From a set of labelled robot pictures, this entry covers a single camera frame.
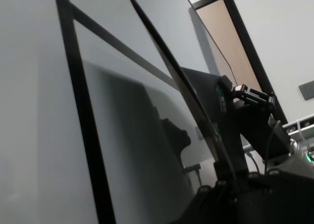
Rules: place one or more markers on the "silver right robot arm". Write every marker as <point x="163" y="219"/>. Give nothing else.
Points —
<point x="294" y="157"/>

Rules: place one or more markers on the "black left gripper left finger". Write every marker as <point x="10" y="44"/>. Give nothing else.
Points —
<point x="222" y="171"/>

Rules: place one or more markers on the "short black tape strip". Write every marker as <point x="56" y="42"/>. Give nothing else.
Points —
<point x="83" y="106"/>

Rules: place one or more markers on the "white equipment rack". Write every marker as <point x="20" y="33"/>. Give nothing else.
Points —
<point x="304" y="130"/>

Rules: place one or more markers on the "dark wall switch plate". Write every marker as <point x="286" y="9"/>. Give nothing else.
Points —
<point x="306" y="90"/>

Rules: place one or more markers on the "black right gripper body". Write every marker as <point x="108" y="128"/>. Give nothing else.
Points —
<point x="255" y="120"/>

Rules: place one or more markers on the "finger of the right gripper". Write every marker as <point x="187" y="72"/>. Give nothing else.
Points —
<point x="226" y="85"/>

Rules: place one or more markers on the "brown door black frame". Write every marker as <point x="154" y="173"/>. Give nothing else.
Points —
<point x="228" y="37"/>

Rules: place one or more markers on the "black AI robotics poster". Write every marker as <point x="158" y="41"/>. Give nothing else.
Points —
<point x="208" y="86"/>

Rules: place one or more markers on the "long black tape strip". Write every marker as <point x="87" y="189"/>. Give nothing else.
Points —
<point x="127" y="49"/>

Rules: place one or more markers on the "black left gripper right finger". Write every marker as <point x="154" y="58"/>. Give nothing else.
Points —
<point x="240" y="167"/>

